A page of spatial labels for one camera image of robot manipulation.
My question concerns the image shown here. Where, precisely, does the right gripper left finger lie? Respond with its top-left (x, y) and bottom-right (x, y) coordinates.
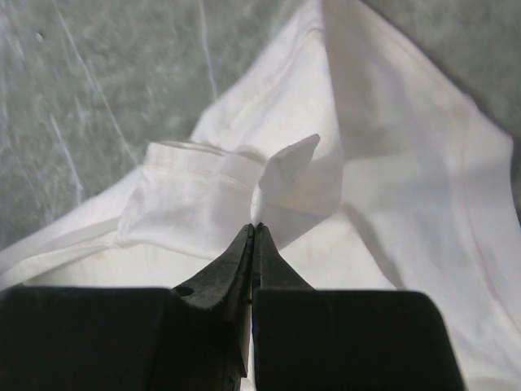
top-left (154, 224), bottom-right (255, 390)

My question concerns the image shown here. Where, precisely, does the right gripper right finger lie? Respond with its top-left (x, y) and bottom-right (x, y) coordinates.
top-left (252, 224), bottom-right (322, 390)

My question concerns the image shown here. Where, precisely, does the white t-shirt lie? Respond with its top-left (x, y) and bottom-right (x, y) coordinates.
top-left (1, 1), bottom-right (520, 390)

